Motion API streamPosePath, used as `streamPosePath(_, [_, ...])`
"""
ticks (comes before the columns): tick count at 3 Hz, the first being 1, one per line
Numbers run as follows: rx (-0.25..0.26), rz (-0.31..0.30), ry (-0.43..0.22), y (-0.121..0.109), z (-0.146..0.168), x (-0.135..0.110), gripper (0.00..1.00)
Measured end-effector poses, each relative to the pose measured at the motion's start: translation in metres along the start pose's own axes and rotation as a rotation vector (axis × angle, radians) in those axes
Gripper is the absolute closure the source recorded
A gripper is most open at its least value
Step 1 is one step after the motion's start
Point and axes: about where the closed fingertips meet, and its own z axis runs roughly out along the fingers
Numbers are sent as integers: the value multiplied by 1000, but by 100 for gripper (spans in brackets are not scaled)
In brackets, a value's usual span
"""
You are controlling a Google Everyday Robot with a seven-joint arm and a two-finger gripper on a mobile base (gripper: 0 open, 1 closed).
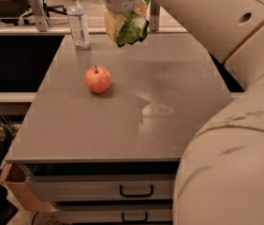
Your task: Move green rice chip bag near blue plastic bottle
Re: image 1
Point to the black bottom drawer handle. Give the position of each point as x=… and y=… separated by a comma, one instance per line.
x=131, y=218

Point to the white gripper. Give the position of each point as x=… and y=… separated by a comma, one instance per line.
x=120, y=1

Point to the black top drawer handle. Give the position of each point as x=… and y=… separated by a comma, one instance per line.
x=136, y=192

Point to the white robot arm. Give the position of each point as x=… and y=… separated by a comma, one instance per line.
x=220, y=180

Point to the grey drawer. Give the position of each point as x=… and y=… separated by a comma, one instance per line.
x=111, y=214
x=87, y=188

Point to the grey bottom drawer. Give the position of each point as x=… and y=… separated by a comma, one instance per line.
x=111, y=214

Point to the clear plastic water bottle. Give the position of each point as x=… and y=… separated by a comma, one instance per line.
x=78, y=25

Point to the grey metal bracket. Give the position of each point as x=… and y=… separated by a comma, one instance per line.
x=39, y=14
x=154, y=16

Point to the red apple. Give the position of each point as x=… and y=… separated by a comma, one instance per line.
x=97, y=79

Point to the brown cardboard box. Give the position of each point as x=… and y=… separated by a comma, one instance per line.
x=14, y=179

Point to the green rice chip bag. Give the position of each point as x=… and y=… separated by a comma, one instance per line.
x=134, y=30

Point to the grey top drawer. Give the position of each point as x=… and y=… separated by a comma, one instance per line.
x=87, y=188

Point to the middle grey metal bracket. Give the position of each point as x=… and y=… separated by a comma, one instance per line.
x=154, y=16

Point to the left grey metal bracket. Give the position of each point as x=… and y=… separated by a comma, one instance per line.
x=39, y=14

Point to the black drawer handle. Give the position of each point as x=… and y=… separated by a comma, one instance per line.
x=136, y=192
x=131, y=218

